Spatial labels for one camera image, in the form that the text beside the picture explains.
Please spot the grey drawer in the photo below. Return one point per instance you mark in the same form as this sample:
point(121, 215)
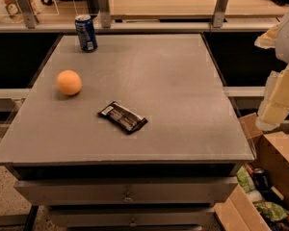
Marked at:
point(132, 217)
point(127, 191)

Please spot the brown cardboard box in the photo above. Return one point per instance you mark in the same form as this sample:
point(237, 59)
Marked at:
point(272, 155)

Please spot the green snack bag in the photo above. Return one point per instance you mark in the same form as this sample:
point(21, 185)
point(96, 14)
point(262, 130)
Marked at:
point(245, 180)

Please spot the grey drawer cabinet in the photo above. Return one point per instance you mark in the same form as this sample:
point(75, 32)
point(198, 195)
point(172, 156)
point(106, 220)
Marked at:
point(135, 136)

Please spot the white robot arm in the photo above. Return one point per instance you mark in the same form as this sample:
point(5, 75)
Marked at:
point(282, 40)

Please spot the orange fruit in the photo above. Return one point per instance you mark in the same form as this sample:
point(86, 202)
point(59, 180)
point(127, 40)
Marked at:
point(69, 82)

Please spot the lower grey drawer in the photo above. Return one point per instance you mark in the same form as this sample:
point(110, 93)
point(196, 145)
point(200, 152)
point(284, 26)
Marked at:
point(132, 217)

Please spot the blue pepsi can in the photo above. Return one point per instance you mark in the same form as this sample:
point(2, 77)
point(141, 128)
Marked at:
point(85, 32)

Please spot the black rxbar chocolate wrapper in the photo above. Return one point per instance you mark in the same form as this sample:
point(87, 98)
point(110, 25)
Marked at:
point(127, 120)

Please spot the right metal bracket post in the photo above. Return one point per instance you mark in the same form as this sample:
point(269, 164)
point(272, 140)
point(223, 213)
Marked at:
point(219, 13)

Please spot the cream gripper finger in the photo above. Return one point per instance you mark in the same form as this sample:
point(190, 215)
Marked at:
point(274, 108)
point(268, 39)

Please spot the upper grey drawer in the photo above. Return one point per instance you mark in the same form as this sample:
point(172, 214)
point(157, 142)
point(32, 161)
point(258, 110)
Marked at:
point(127, 191)

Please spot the middle metal bracket post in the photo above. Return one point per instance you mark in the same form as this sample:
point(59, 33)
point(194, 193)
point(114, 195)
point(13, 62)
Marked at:
point(105, 15)

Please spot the dark can in box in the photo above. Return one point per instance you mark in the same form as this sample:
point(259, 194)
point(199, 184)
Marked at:
point(260, 179)

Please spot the metal bracket post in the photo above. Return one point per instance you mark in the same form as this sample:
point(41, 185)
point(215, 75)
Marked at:
point(105, 15)
point(219, 13)
point(29, 17)

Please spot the left metal bracket post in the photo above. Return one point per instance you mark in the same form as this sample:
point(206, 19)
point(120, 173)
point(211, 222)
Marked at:
point(29, 17)

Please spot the green chip bag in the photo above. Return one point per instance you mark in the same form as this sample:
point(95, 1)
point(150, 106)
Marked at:
point(271, 211)

